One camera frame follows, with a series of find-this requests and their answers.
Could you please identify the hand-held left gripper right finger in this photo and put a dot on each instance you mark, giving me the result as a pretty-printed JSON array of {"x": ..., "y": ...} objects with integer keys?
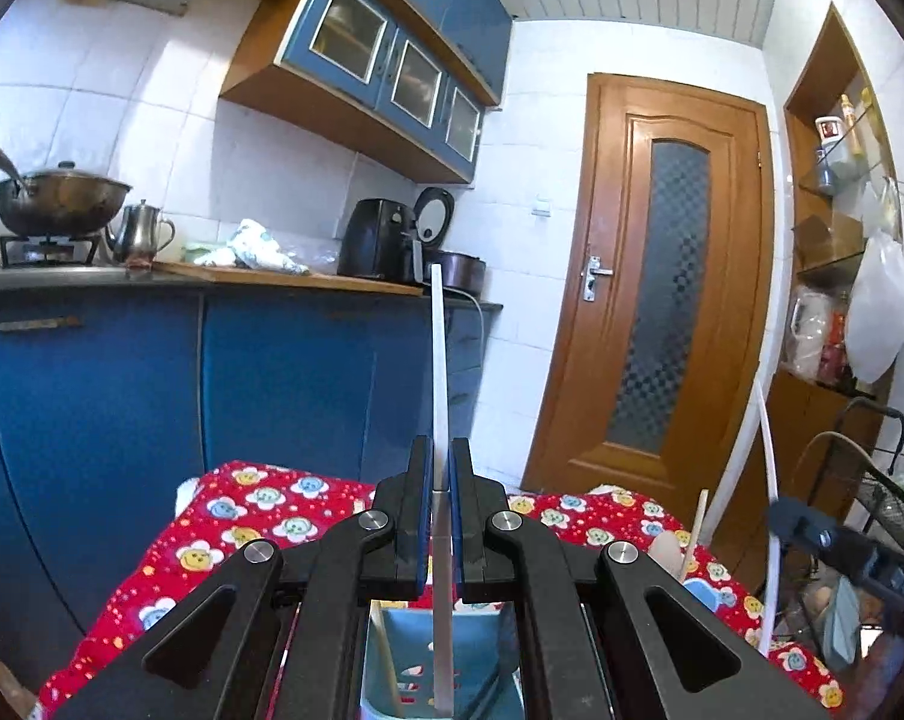
[{"x": 459, "y": 525}]

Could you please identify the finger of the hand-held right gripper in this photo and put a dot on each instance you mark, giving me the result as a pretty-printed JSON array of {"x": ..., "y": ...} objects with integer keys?
[{"x": 805, "y": 525}]

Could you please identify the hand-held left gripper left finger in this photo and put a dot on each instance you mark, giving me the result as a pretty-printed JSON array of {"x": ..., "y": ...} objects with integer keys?
[{"x": 422, "y": 525}]

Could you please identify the wooden chopstick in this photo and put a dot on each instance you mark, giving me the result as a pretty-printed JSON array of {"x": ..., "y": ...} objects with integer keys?
[
  {"x": 694, "y": 532},
  {"x": 386, "y": 660}
]

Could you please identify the light blue utensil holder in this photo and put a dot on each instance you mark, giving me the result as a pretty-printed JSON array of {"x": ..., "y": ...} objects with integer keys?
[{"x": 474, "y": 645}]

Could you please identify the cream spoon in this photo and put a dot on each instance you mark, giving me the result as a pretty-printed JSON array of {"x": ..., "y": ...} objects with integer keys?
[{"x": 666, "y": 549}]

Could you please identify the light blue plastic item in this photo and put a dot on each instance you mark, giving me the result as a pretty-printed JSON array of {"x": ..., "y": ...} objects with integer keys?
[{"x": 842, "y": 615}]

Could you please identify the white curved tube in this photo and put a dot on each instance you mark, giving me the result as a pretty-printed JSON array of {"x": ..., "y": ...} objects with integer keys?
[{"x": 769, "y": 465}]

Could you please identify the red smiley flower cloth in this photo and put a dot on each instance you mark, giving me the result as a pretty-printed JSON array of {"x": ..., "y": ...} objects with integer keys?
[{"x": 272, "y": 510}]

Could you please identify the white plastic bag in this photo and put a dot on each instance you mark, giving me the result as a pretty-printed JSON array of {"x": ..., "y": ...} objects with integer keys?
[{"x": 880, "y": 307}]

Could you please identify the black rice cooker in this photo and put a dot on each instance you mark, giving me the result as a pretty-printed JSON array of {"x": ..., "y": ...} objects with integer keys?
[{"x": 452, "y": 262}]

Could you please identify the black air fryer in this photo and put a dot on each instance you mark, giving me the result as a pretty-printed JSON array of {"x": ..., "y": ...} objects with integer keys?
[{"x": 377, "y": 240}]

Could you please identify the wooden door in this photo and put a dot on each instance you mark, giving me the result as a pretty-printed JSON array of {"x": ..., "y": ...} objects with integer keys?
[{"x": 647, "y": 277}]

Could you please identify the white patterned cloth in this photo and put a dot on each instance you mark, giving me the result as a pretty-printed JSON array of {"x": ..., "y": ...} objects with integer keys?
[{"x": 261, "y": 247}]

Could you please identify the blue base cabinet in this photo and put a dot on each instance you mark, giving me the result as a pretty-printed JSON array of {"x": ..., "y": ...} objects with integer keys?
[{"x": 122, "y": 390}]

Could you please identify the pale green container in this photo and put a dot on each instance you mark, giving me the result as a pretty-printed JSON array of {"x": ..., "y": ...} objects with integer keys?
[{"x": 201, "y": 251}]

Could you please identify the metal kettle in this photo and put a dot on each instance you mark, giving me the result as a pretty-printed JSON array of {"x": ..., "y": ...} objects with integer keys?
[{"x": 141, "y": 232}]

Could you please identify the wooden shelf unit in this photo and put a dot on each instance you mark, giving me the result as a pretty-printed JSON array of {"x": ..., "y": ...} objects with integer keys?
[{"x": 805, "y": 90}]

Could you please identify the gas stove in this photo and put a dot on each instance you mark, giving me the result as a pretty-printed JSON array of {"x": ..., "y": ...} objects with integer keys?
[{"x": 47, "y": 250}]

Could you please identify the metal wok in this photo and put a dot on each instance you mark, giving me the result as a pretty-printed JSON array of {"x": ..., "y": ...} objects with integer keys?
[{"x": 58, "y": 202}]

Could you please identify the wall light switch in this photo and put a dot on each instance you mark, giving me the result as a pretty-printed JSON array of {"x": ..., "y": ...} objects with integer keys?
[{"x": 543, "y": 205}]

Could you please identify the blue wooden wall cabinet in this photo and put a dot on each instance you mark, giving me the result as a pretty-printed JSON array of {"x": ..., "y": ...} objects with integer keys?
[{"x": 392, "y": 37}]

